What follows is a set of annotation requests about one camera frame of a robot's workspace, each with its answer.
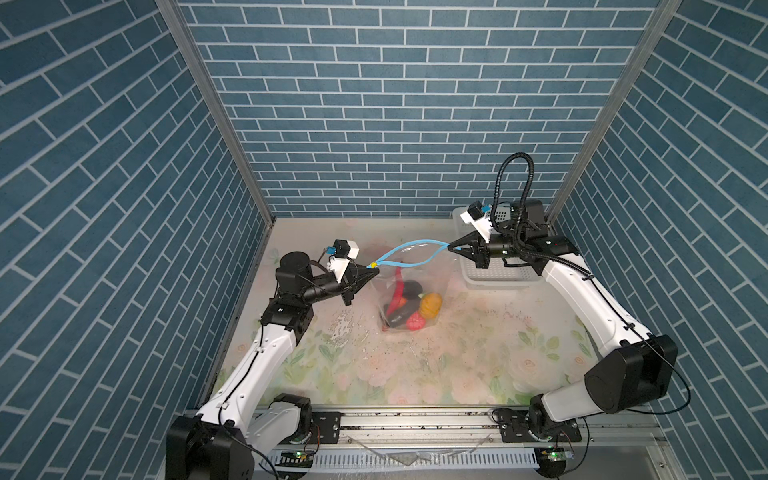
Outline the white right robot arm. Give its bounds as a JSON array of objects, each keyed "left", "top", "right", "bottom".
[{"left": 447, "top": 201, "right": 678, "bottom": 430}]

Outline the white plastic perforated basket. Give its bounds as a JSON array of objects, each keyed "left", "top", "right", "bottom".
[{"left": 452, "top": 206, "right": 544, "bottom": 292}]

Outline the aluminium mounting rail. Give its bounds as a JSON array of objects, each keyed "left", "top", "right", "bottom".
[{"left": 155, "top": 405, "right": 685, "bottom": 480}]

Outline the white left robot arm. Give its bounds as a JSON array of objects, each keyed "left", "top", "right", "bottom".
[{"left": 165, "top": 239, "right": 379, "bottom": 479}]

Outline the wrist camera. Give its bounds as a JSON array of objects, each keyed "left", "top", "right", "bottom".
[
  {"left": 326, "top": 239, "right": 359, "bottom": 283},
  {"left": 461, "top": 201, "right": 494, "bottom": 243}
]

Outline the pink round food ball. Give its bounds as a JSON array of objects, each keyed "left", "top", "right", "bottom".
[{"left": 406, "top": 312, "right": 427, "bottom": 331}]

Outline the yellow food ball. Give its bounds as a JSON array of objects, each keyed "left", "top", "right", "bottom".
[{"left": 419, "top": 292, "right": 443, "bottom": 320}]

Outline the red chili pepper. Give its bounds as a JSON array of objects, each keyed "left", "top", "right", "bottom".
[{"left": 386, "top": 279, "right": 405, "bottom": 316}]

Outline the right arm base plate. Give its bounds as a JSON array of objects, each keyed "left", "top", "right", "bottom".
[{"left": 490, "top": 407, "right": 582, "bottom": 443}]

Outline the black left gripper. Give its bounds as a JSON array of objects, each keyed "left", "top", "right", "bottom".
[{"left": 299, "top": 266, "right": 378, "bottom": 309}]

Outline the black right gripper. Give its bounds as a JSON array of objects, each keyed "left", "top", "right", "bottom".
[{"left": 448, "top": 229, "right": 525, "bottom": 269}]

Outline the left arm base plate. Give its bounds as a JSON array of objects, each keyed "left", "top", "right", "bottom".
[{"left": 279, "top": 411, "right": 342, "bottom": 448}]

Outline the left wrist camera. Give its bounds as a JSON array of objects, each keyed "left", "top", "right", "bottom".
[{"left": 326, "top": 239, "right": 359, "bottom": 283}]

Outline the long black food piece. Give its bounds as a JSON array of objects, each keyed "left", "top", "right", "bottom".
[{"left": 384, "top": 280, "right": 424, "bottom": 328}]

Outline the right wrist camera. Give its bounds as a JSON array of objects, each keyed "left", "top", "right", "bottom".
[{"left": 461, "top": 201, "right": 494, "bottom": 243}]

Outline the clear zip top bag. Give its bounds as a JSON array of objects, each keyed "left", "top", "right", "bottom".
[{"left": 368, "top": 239, "right": 458, "bottom": 333}]

